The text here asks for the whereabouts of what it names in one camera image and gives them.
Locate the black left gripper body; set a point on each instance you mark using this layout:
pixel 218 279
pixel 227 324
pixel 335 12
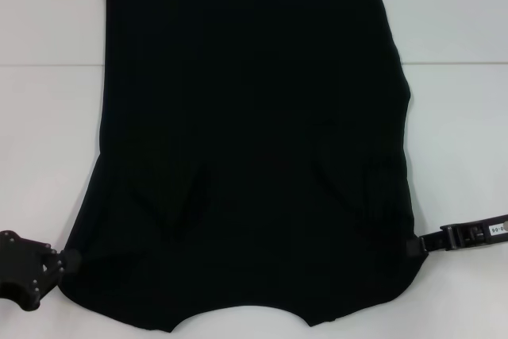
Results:
pixel 18 271

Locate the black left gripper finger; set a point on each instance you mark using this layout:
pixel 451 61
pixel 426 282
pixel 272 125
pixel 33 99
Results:
pixel 47 285
pixel 69 257

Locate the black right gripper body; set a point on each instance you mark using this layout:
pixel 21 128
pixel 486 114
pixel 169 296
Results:
pixel 498 239

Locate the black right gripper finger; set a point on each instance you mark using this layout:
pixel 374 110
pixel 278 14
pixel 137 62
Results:
pixel 456 239

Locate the black T-shirt with FREE print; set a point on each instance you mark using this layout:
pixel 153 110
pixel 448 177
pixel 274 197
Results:
pixel 238 116

